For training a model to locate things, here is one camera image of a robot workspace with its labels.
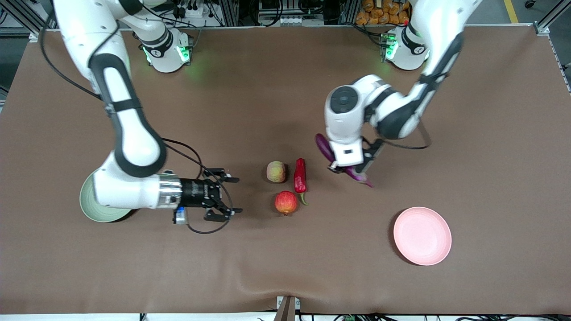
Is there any purple eggplant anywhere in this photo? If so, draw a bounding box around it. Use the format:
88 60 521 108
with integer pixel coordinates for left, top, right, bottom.
315 133 374 188

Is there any red chili pepper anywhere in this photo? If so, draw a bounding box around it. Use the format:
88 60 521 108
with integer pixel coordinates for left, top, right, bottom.
294 158 309 206

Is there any yellow pink peach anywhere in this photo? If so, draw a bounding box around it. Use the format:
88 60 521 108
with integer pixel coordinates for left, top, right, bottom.
266 160 287 183

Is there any red apple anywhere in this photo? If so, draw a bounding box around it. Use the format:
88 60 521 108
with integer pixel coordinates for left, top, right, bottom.
275 191 298 216

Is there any brown table cloth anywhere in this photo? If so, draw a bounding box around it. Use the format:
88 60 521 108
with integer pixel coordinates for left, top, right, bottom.
0 25 571 315

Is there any pink round plate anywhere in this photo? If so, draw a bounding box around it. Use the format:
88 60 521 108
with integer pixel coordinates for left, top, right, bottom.
393 207 452 267

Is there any pale green round plate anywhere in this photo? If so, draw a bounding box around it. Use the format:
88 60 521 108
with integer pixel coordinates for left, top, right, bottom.
79 172 134 223

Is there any orange produce pile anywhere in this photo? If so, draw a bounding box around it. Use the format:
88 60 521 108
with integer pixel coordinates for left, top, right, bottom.
356 0 411 25

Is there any grey control box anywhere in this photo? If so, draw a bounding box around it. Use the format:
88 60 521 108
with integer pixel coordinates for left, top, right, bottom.
258 0 326 26

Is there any white power strip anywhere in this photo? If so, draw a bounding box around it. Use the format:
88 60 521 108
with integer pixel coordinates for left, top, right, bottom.
172 0 210 19

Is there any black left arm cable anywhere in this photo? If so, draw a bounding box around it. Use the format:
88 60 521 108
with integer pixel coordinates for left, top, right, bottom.
364 123 432 150

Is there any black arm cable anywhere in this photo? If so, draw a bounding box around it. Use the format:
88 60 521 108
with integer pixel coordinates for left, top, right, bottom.
39 18 235 235
364 123 432 150

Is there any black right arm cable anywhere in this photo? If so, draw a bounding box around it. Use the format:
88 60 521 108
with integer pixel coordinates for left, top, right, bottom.
39 18 235 235

